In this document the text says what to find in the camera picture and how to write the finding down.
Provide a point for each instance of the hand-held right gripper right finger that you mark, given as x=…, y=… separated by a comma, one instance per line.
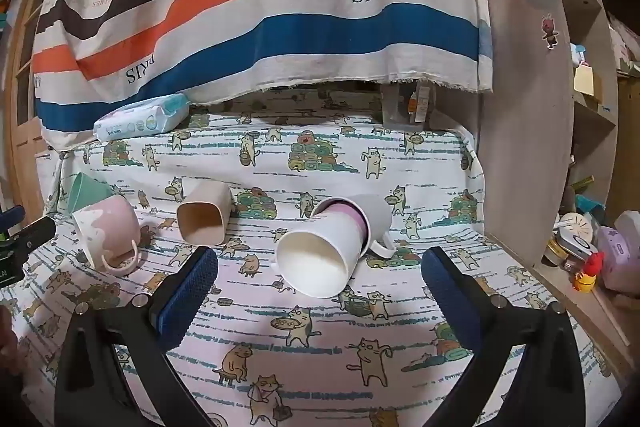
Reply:
x=450, y=302

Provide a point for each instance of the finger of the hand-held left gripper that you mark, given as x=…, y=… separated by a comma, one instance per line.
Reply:
x=12, y=214
x=32, y=233

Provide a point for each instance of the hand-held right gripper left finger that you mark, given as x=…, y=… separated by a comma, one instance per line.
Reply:
x=187, y=297

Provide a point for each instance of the white paper cup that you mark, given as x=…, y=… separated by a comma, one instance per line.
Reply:
x=312, y=259

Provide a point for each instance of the green cup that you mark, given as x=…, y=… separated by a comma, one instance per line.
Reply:
x=85, y=194

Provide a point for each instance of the beige square cup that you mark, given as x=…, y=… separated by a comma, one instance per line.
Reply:
x=202, y=217

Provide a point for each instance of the purple paper cup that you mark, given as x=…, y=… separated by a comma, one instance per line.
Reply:
x=360, y=219

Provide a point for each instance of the person's left hand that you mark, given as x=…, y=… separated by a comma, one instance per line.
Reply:
x=7, y=347

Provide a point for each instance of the pink and white mug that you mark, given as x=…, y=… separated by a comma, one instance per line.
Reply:
x=107, y=227

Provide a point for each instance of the wooden door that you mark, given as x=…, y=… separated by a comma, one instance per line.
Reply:
x=25, y=117

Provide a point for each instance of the grey mug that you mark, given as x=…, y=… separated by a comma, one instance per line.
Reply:
x=381, y=217

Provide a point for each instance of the cat printed tablecloth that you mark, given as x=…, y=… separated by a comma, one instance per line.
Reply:
x=320, y=347

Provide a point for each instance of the red and yellow toy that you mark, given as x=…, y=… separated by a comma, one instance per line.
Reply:
x=586, y=272

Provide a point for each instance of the white round gadget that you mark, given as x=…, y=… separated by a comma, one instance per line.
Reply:
x=575, y=232

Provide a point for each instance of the wet wipes pack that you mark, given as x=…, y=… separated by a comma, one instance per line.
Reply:
x=140, y=119

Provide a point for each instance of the wooden shelf unit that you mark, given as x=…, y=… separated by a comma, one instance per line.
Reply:
x=520, y=132

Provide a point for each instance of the cardboard box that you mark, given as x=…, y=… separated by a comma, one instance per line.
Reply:
x=407, y=103

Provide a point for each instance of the yellow box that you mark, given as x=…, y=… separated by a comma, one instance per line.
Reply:
x=584, y=81

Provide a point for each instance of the bear sticker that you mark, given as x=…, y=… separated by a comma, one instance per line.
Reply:
x=550, y=32

